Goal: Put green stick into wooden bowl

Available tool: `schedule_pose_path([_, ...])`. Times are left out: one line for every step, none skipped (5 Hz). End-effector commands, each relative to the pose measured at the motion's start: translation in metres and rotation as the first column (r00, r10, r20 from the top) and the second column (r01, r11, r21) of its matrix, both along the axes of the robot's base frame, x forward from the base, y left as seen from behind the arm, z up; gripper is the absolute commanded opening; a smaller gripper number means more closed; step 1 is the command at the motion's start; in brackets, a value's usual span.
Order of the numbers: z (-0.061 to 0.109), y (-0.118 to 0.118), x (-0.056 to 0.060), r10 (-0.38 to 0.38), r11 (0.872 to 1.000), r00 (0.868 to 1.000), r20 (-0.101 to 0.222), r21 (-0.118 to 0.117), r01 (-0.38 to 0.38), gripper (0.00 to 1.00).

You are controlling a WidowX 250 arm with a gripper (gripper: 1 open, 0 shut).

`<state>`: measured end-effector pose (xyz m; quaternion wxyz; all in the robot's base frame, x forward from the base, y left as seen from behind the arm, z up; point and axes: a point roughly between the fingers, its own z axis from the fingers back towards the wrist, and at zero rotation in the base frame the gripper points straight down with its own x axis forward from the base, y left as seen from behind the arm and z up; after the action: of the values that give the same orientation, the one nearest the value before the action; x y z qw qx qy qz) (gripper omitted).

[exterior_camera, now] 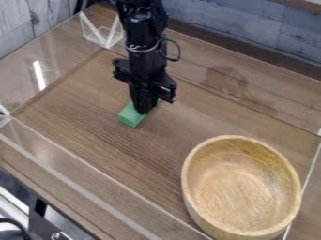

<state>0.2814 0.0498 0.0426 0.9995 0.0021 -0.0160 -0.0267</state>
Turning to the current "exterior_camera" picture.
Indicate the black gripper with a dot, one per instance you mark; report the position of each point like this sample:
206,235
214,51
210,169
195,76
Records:
143,72

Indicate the green rectangular block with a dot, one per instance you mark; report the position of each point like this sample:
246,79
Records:
130,117

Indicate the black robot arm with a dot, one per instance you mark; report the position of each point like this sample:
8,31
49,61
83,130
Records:
144,20

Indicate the wooden bowl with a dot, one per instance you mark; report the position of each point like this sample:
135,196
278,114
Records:
241,188

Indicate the clear acrylic corner bracket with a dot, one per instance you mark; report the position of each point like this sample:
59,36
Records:
102,36

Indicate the black table leg bracket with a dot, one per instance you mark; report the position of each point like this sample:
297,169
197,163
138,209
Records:
39,225

